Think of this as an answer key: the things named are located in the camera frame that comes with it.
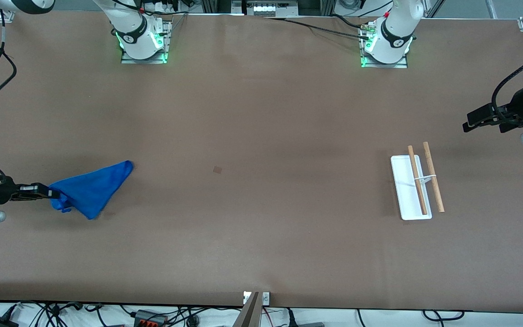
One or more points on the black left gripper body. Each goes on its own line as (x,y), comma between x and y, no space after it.
(517,109)

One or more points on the black plug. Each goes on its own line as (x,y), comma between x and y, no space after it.
(291,318)

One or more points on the silver camera mount bracket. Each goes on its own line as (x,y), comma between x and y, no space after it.
(266,298)

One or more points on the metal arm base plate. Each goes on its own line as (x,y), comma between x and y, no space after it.
(402,65)
(166,41)

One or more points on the blue microfibre towel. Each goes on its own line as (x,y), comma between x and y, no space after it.
(91,190)

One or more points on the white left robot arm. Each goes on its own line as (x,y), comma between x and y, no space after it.
(391,50)

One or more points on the black orange connector box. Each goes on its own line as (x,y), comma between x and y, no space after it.
(150,320)

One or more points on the white towel rack wooden bars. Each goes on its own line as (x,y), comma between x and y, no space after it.
(409,190)

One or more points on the white power strip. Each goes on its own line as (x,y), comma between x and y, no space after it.
(266,9)

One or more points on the grey camera pole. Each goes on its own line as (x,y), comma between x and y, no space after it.
(249,315)

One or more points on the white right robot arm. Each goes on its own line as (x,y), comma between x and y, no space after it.
(136,41)

